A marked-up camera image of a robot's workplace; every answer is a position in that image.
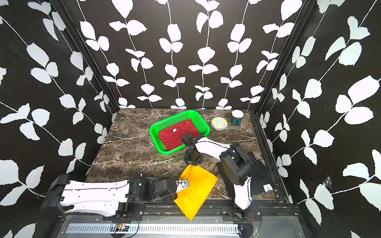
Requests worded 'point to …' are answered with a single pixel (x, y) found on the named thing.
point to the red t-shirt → (170, 137)
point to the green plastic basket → (155, 129)
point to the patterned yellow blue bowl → (219, 123)
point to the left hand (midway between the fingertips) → (179, 185)
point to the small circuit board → (120, 227)
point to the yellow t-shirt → (193, 200)
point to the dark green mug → (236, 116)
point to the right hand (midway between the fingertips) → (186, 161)
